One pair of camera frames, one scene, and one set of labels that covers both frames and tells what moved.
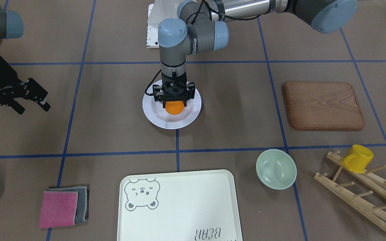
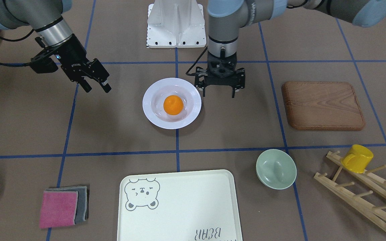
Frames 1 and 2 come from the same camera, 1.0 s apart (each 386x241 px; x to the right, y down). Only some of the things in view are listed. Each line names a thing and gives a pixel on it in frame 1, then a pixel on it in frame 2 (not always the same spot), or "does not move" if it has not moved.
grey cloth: (81, 213) does not move
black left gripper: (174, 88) to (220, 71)
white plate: (158, 115) does not move
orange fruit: (174, 107) does not move
